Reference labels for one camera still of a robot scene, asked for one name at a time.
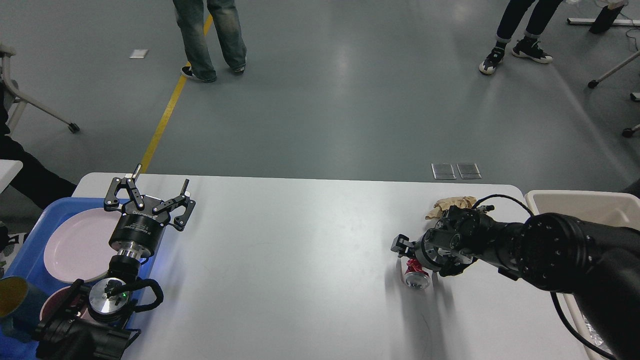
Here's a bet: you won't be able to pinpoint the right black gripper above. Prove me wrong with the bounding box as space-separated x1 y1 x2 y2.
390 228 463 275

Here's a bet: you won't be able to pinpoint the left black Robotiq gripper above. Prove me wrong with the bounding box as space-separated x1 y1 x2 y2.
103 165 197 260

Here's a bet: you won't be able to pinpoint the red foil wrapper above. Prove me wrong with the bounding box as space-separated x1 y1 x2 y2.
402 259 431 290

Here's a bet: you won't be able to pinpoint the pink plate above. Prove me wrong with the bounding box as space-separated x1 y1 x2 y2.
43 208 121 284

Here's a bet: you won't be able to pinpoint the pink HOME mug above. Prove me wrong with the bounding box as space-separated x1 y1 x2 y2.
39 285 71 322

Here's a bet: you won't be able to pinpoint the teal mug yellow inside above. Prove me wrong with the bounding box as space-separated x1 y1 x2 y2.
0 276 49 343

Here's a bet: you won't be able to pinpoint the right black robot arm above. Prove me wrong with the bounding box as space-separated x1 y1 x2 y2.
390 199 640 360

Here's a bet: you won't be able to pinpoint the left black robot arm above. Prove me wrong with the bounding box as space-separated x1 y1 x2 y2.
32 164 196 360

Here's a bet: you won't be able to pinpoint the crumpled brown paper ball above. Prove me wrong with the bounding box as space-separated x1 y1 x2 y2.
425 196 478 220

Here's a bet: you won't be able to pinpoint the left metal floor plate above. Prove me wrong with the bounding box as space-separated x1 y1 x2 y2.
430 162 457 180

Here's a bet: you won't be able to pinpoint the metal floor plate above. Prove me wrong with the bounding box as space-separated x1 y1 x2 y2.
430 162 457 180
456 162 483 180

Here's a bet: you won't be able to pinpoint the right metal floor plate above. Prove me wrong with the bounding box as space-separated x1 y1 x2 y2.
456 162 483 180

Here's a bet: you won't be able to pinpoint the seated person black pants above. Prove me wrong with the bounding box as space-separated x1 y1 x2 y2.
0 84 77 210

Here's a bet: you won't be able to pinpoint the white side table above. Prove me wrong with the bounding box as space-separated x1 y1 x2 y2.
0 159 23 193

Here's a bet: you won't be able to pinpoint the person black hoodie faded jeans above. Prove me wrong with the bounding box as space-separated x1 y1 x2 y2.
172 0 248 84

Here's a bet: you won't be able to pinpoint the white rolling chair base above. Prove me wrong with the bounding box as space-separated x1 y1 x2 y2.
0 43 80 133

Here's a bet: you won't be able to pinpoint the beige plastic bin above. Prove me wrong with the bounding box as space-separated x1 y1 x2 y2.
525 190 640 353

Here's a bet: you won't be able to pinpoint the tripod stand leg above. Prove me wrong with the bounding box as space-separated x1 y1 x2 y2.
566 0 640 90

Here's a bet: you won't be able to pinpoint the black caster wheel right edge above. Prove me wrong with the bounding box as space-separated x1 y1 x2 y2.
621 124 640 138

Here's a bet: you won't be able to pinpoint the person dark jeans black sneakers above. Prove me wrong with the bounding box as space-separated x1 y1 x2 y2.
478 0 565 76

